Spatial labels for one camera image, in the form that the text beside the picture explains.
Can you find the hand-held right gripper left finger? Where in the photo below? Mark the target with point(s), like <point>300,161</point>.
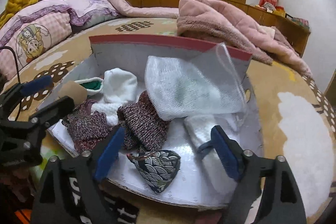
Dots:
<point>110,153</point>

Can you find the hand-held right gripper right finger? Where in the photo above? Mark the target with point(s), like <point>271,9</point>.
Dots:
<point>225,153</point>

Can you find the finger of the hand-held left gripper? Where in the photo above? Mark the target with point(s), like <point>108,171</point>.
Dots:
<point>36,83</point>
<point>57,107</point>

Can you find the white cardboard box red rim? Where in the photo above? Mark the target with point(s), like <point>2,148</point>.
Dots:
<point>183,176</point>

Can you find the maroon marled knitted scarf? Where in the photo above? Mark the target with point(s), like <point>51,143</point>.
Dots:
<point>147,121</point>

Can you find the navy wave-pattern pouch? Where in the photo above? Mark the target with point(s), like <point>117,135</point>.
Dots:
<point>157,171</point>

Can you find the white mesh bag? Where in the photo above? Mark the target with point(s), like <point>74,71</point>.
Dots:
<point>189,87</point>

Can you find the brown cardboard tube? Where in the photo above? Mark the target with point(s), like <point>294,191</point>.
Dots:
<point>73,91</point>

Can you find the white knit sock at right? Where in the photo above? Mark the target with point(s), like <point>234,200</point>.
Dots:
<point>202,132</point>

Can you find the white waffle cloth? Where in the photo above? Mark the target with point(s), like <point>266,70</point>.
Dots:
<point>107,113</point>

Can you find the green white knitted item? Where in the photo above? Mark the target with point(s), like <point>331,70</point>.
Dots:
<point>92,85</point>

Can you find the pink checked cartoon pillow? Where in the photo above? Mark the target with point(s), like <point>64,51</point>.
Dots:
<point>34,37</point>

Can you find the orange stool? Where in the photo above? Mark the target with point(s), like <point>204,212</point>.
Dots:
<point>23,217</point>

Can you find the white fluffy sock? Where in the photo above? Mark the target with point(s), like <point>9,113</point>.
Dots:
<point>120,85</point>

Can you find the mustard knitted cloth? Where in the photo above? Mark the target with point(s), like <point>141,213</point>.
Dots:
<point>18,5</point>

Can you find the purple ruffled pillow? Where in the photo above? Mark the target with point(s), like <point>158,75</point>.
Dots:
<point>89,7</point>

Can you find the light wooden shelf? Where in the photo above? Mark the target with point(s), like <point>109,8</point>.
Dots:
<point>331,88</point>

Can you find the pink rolled quilt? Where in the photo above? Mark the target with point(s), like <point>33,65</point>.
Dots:
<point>147,10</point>

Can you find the pink fleece coat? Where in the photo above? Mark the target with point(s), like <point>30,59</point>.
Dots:
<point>210,19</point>

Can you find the long wooden cabinet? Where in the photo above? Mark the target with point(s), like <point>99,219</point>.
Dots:
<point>291,27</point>

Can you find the pile of colourful books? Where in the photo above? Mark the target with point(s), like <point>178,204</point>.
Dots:
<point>299,20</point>

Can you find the small cloth pile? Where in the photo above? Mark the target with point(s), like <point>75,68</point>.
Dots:
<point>268,6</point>

